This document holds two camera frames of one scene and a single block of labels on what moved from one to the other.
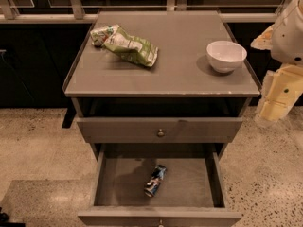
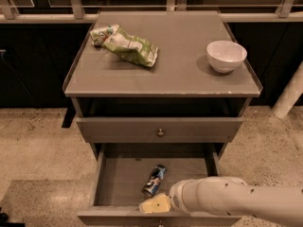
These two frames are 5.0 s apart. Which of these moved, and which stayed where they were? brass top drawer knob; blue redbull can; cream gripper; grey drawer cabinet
Moved: cream gripper
Stayed: blue redbull can; grey drawer cabinet; brass top drawer knob
